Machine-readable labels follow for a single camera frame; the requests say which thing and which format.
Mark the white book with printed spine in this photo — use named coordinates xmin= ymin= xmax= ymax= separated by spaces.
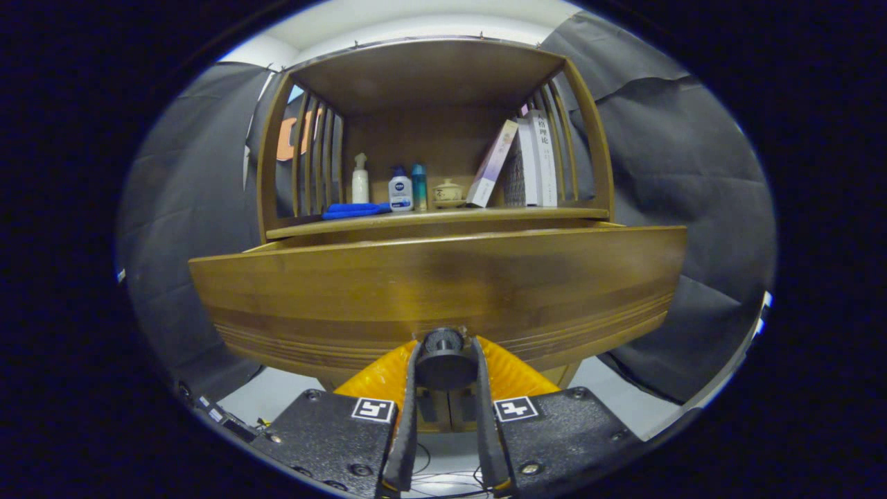
xmin=530 ymin=109 xmax=559 ymax=207

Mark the black round drawer knob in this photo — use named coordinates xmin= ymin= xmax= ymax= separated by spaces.
xmin=414 ymin=327 xmax=479 ymax=391

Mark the wooden countertop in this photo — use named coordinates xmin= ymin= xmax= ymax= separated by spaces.
xmin=267 ymin=206 xmax=611 ymax=240

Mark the dark patterned book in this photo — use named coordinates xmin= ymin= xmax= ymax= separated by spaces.
xmin=502 ymin=139 xmax=527 ymax=207

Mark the blue folded cloth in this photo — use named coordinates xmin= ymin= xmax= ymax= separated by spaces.
xmin=321 ymin=202 xmax=392 ymax=221

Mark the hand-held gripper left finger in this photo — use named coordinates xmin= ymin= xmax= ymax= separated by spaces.
xmin=249 ymin=336 xmax=422 ymax=498

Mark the wooden cabinet with shelf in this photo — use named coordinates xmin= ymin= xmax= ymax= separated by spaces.
xmin=246 ymin=36 xmax=617 ymax=434

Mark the white spray bottle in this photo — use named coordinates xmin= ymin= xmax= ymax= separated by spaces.
xmin=351 ymin=152 xmax=370 ymax=204

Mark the wooden drawer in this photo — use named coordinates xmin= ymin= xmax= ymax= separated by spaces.
xmin=188 ymin=220 xmax=688 ymax=389

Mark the beige lidded ceramic cup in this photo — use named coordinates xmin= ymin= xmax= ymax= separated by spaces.
xmin=433 ymin=179 xmax=465 ymax=209

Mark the leaning pink white book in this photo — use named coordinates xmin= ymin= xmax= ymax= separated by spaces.
xmin=466 ymin=119 xmax=519 ymax=209

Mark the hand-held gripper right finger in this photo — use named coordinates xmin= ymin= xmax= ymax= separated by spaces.
xmin=473 ymin=335 xmax=645 ymax=498

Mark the tangle of black cables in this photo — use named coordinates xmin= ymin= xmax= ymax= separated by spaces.
xmin=412 ymin=444 xmax=489 ymax=498

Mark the black backdrop cloth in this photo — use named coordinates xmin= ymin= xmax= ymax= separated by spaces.
xmin=118 ymin=10 xmax=777 ymax=406

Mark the white blue lotion bottle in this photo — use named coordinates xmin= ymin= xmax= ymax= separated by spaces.
xmin=388 ymin=165 xmax=414 ymax=211

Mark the thin white book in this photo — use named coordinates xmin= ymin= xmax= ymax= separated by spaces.
xmin=518 ymin=116 xmax=540 ymax=207

